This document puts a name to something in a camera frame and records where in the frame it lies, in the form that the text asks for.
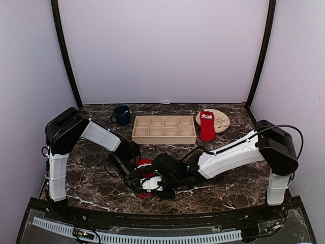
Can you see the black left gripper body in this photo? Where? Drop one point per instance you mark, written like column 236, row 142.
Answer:
column 131, row 176

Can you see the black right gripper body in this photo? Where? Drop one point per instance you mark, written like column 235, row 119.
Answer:
column 170, row 195

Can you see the plain red sock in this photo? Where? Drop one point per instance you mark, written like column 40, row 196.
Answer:
column 141, row 165

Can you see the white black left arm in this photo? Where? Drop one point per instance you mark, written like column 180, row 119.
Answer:
column 62, row 134

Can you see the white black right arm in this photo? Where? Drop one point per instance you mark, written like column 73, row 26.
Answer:
column 268, row 142

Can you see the wooden compartment tray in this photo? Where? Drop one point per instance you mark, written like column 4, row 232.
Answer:
column 164, row 130

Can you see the dark blue mug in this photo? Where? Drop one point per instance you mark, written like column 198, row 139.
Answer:
column 121, row 115

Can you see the red santa sock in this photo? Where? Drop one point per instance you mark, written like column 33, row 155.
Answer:
column 207, row 125

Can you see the round beige decorated plate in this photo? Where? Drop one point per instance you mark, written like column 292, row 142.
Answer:
column 221, row 120

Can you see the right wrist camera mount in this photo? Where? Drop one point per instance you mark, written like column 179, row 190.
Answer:
column 151, row 184

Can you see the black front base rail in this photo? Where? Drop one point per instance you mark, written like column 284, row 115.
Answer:
column 236, row 218

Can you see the white slotted cable duct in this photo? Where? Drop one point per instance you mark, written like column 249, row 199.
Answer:
column 138, row 235

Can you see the black left corner post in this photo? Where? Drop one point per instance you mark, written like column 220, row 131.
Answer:
column 64, row 52

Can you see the black corner post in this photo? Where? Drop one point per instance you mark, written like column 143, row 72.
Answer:
column 64, row 52
column 262, row 53

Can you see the black right corner post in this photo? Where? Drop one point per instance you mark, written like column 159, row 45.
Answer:
column 262, row 53

